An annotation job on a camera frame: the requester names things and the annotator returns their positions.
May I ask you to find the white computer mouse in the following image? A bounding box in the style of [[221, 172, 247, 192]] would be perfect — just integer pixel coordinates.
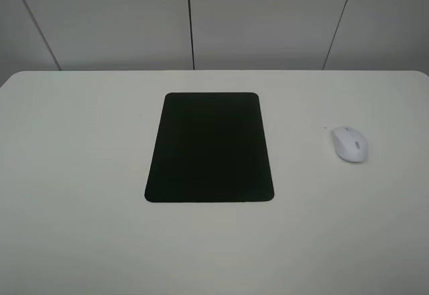
[[331, 126, 368, 163]]

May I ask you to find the black rectangular mouse pad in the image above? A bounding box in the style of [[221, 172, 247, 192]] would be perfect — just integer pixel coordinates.
[[145, 93, 274, 203]]

